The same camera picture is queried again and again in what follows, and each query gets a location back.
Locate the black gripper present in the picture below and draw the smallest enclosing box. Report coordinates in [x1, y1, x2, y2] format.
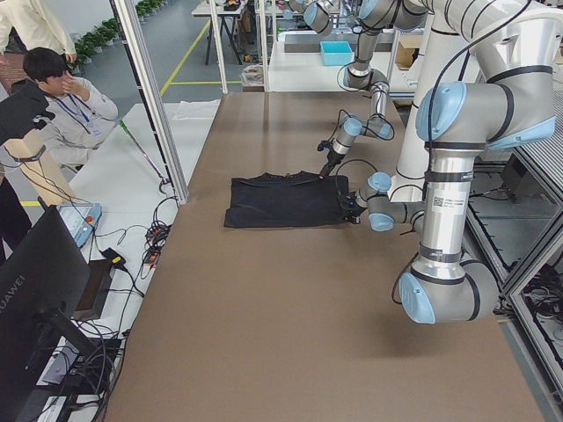
[340, 195, 365, 224]
[319, 149, 346, 179]

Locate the black printed t-shirt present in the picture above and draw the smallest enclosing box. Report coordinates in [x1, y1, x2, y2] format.
[224, 171, 349, 229]

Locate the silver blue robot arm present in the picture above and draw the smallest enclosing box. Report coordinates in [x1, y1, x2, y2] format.
[318, 1, 427, 178]
[359, 1, 562, 324]

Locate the blue plastic bin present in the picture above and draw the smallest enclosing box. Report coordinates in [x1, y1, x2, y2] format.
[320, 40, 354, 67]

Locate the metal reacher grabber tool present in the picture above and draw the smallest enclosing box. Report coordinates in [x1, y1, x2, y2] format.
[118, 120, 171, 194]

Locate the white central mounting column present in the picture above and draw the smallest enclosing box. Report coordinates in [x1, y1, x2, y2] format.
[388, 1, 484, 215]

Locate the red black power strip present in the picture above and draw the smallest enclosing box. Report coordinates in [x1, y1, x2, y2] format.
[143, 222, 172, 268]

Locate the blue teach pendant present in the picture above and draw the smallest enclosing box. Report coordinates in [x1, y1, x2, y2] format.
[56, 203, 102, 247]

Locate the seated person in background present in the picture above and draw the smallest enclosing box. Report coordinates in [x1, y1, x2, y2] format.
[23, 47, 118, 168]

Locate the potted green plants row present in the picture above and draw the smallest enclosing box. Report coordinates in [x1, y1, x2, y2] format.
[68, 0, 168, 76]

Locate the black computer monitor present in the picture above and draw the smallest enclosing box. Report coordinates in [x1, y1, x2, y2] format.
[1, 206, 98, 421]

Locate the standing person in cream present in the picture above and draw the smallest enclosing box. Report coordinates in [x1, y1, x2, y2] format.
[1, 0, 77, 64]

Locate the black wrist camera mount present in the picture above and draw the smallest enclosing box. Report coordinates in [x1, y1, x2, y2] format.
[317, 140, 333, 152]

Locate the aluminium frame post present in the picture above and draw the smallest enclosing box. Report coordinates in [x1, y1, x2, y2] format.
[109, 0, 189, 205]

